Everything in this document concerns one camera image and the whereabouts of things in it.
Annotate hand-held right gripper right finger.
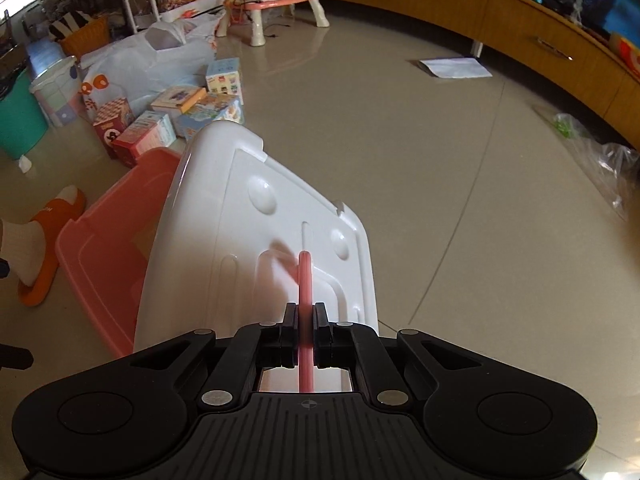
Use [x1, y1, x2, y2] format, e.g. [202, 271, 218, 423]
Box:
[313, 303, 482, 406]

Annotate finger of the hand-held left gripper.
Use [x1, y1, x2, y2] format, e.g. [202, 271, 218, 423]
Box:
[0, 342, 34, 372]

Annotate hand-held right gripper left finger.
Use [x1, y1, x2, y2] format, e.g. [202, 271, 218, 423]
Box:
[130, 303, 299, 409]

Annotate white lid with pink handle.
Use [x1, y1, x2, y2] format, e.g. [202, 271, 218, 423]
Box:
[132, 121, 383, 394]

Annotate pink plastic storage box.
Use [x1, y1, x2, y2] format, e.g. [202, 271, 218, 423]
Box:
[55, 147, 183, 361]

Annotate orange slipper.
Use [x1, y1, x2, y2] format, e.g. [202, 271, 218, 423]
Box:
[17, 185, 87, 307]

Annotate light blue yellow toy box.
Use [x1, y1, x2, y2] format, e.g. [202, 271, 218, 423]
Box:
[175, 94, 246, 141]

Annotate green plastic bucket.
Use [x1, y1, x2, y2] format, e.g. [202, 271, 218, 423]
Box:
[0, 67, 50, 161]

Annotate red blue toy box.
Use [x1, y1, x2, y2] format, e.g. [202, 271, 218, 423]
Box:
[111, 110, 177, 169]

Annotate red checkered toy box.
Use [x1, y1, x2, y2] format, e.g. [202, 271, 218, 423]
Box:
[92, 97, 136, 162]

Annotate flat cream toy box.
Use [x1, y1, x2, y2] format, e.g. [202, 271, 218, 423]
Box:
[150, 86, 207, 116]

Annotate tall blue toy box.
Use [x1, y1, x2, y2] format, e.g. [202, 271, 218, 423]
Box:
[206, 57, 246, 107]

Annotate white patterned bin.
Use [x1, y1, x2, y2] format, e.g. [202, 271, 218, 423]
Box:
[29, 55, 83, 128]

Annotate white paper sheet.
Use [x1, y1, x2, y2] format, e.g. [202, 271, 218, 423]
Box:
[419, 57, 494, 80]

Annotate large white plastic bag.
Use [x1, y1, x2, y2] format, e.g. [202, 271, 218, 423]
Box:
[80, 12, 227, 111]

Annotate orange woven basket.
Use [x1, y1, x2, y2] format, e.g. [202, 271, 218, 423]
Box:
[60, 15, 111, 61]

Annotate clear plastic bag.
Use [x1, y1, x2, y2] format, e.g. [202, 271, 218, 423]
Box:
[532, 105, 640, 222]

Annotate pink white toy table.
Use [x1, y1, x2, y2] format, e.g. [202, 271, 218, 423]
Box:
[224, 0, 331, 49]

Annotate zebra striped cushion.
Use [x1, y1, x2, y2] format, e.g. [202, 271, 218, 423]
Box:
[48, 9, 97, 42]

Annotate wooden television cabinet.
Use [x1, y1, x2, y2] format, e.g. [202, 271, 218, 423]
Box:
[300, 0, 640, 152]

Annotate yellow red snack packet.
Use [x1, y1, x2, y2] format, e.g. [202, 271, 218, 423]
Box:
[609, 32, 640, 78]

